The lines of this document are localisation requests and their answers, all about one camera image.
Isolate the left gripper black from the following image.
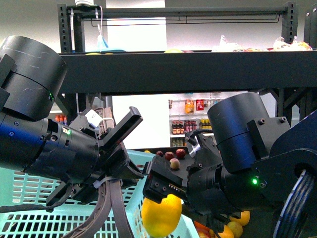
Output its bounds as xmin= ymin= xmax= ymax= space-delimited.
xmin=71 ymin=106 xmax=144 ymax=204

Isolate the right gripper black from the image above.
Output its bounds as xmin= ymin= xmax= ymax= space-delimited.
xmin=143 ymin=135 xmax=223 ymax=222

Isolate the grey basket handle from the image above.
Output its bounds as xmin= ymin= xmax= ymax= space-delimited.
xmin=63 ymin=179 xmax=136 ymax=238

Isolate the yellow lemon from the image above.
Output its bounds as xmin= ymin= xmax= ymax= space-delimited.
xmin=141 ymin=194 xmax=182 ymax=238

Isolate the turquoise plastic shopping basket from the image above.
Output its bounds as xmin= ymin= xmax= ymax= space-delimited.
xmin=0 ymin=149 xmax=200 ymax=238

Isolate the far peach on shelf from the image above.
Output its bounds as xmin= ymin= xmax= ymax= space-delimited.
xmin=169 ymin=158 xmax=180 ymax=170

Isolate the far red apple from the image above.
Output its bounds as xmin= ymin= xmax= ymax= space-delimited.
xmin=175 ymin=149 xmax=186 ymax=159

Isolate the far dark apple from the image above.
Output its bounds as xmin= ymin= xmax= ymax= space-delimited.
xmin=164 ymin=152 xmax=175 ymax=161

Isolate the yellow apple front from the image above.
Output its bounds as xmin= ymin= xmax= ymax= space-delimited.
xmin=209 ymin=225 xmax=234 ymax=238

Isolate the yellow apple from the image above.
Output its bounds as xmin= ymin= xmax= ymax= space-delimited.
xmin=229 ymin=211 xmax=251 ymax=226
xmin=209 ymin=225 xmax=234 ymax=238

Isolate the yellow apple back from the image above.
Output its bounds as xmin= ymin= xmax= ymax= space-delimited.
xmin=229 ymin=211 xmax=251 ymax=226

